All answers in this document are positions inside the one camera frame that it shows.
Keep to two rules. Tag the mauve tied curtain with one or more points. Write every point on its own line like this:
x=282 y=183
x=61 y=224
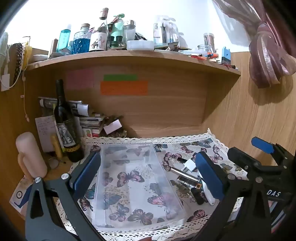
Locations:
x=266 y=46

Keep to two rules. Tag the white flat box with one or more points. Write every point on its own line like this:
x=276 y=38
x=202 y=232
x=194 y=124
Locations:
x=140 y=45

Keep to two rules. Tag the white power adapter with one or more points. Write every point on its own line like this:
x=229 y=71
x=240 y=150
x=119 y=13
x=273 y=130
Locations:
x=189 y=165

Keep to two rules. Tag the black cylinder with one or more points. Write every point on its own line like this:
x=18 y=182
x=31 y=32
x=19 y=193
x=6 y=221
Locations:
x=197 y=197

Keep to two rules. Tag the yellow wooden stick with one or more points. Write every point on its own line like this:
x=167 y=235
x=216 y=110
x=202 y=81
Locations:
x=56 y=146

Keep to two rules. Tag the pink sticky note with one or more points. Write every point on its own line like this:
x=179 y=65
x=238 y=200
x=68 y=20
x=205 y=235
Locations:
x=80 y=79

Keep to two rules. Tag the clear plastic storage box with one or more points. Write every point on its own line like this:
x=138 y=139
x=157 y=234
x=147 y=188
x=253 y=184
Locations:
x=129 y=162

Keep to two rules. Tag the small yellow item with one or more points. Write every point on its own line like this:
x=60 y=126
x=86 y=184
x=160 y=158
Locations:
x=198 y=185

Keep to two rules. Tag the silver metal tube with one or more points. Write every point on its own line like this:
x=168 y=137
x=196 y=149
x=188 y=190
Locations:
x=177 y=171

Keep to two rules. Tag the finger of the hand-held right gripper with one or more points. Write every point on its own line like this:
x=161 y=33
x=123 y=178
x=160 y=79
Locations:
x=240 y=157
x=262 y=144

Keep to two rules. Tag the green pump bottle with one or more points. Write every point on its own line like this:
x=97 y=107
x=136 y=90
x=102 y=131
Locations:
x=116 y=30

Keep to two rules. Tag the stack of books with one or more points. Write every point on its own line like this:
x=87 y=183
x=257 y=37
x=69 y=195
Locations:
x=90 y=125

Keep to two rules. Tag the brown crinkled bundle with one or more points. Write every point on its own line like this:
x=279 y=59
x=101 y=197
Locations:
x=118 y=133

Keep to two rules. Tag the blue and white paper card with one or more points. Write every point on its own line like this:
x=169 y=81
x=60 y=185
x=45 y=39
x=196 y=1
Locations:
x=19 y=197

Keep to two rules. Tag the clear corked bottle with label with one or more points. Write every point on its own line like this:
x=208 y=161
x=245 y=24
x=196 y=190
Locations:
x=98 y=39

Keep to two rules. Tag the white oblong case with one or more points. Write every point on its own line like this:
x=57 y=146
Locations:
x=208 y=194

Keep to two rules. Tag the dark wine bottle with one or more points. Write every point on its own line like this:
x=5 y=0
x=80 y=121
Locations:
x=66 y=129

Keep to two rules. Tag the wooden shelf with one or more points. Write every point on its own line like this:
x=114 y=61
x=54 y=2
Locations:
x=138 y=61

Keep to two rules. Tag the orange sticky note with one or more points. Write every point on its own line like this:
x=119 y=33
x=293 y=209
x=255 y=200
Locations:
x=123 y=88

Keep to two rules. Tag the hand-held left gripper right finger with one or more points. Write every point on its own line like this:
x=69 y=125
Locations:
x=210 y=176

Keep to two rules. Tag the white note sheet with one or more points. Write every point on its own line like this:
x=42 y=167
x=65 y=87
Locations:
x=45 y=132

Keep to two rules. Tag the teal liquid bottle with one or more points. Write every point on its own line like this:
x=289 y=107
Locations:
x=64 y=37

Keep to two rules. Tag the blue liquid glass bottle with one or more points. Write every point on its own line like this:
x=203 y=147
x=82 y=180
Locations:
x=82 y=41

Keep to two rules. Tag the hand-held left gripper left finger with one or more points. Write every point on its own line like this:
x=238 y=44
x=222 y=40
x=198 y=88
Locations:
x=85 y=172

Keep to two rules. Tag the butterfly print lace tablecloth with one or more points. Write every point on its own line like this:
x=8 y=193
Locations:
x=175 y=148

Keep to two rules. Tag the empty glass jar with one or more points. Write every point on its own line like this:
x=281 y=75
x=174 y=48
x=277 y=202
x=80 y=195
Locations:
x=208 y=44

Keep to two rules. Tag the green sticky note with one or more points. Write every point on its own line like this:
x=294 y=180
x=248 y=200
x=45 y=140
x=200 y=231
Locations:
x=120 y=77

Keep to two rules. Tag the clear tool package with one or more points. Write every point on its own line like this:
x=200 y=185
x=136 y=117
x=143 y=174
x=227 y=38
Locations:
x=165 y=30

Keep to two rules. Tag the blue plastic block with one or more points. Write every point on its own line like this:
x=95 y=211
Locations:
x=226 y=55

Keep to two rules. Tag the glass jar with silver lid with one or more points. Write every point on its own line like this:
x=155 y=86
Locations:
x=130 y=32

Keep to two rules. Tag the orange marker pens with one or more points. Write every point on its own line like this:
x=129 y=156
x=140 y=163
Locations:
x=208 y=55

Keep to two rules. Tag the black lace ribbon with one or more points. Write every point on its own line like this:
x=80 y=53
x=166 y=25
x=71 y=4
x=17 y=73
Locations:
x=18 y=58

